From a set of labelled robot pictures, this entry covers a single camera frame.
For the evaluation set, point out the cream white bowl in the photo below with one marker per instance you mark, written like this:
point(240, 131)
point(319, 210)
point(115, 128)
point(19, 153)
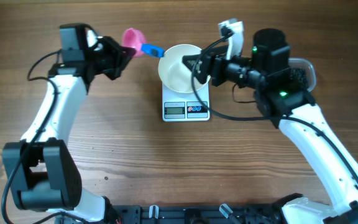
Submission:
point(173, 72)

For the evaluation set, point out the clear container of black beans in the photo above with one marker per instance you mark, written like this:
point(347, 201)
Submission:
point(302, 71)

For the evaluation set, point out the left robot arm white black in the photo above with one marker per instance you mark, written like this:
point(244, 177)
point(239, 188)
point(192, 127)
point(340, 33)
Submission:
point(41, 174)

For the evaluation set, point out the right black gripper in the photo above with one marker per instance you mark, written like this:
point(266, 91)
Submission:
point(217, 60)

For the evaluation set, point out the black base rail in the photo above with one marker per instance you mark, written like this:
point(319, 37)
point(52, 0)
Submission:
point(247, 214)

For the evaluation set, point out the pink scoop blue handle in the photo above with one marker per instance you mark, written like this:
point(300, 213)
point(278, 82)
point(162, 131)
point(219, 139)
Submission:
point(136, 40)

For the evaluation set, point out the white digital kitchen scale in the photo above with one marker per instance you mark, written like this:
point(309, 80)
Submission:
point(180, 107)

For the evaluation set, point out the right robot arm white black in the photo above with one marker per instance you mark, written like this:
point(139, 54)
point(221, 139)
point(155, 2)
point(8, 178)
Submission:
point(282, 96)

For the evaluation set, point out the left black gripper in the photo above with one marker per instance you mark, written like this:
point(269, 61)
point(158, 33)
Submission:
point(123, 56)

